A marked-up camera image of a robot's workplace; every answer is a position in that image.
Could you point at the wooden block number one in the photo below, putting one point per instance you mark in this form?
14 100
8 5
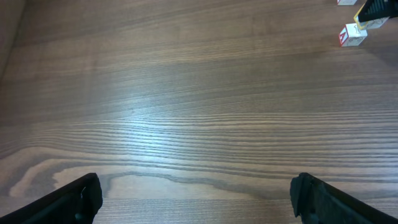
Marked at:
351 35

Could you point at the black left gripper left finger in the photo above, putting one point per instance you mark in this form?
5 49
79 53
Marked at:
76 202

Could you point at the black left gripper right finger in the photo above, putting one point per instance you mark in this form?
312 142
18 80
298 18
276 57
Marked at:
316 202

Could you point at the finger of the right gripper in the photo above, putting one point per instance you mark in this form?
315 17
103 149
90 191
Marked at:
377 9

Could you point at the wooden block yellow side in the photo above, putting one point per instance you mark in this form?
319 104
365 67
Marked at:
373 24

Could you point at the plain wooden block left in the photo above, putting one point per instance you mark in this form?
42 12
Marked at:
346 2

